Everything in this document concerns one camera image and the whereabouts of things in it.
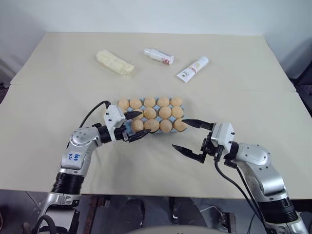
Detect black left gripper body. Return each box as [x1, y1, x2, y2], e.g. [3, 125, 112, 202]
[113, 121, 134, 143]

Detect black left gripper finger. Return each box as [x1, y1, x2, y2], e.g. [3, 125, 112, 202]
[123, 110, 144, 120]
[126, 129, 152, 143]

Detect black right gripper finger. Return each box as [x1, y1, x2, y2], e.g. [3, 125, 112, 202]
[182, 118, 213, 131]
[172, 144, 204, 163]

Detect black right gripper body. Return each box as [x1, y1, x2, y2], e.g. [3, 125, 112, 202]
[199, 122, 220, 164]

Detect light blue egg tray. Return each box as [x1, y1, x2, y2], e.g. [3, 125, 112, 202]
[116, 97, 189, 135]

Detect white cosmetic tube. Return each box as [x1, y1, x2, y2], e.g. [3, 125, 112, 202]
[176, 56, 210, 85]

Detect plastic-wrapped pale bread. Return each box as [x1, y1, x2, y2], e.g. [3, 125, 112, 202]
[95, 49, 136, 77]

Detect dark rounded shape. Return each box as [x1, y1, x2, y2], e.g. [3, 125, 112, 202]
[116, 198, 146, 230]
[170, 196, 205, 228]

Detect white plastic bottle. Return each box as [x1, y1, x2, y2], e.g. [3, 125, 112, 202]
[143, 47, 175, 66]

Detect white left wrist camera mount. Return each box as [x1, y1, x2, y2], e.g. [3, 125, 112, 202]
[103, 104, 127, 142]

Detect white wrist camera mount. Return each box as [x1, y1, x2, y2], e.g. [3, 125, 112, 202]
[103, 104, 127, 142]
[211, 122, 236, 157]

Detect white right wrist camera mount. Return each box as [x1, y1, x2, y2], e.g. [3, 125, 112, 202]
[211, 122, 236, 157]

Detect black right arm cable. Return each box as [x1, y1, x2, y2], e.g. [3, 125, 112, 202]
[214, 157, 268, 225]

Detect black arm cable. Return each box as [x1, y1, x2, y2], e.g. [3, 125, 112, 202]
[214, 157, 268, 225]
[78, 100, 111, 129]

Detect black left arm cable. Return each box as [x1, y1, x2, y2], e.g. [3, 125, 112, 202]
[78, 100, 111, 129]

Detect black looped hose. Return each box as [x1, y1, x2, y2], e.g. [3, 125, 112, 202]
[36, 214, 65, 234]

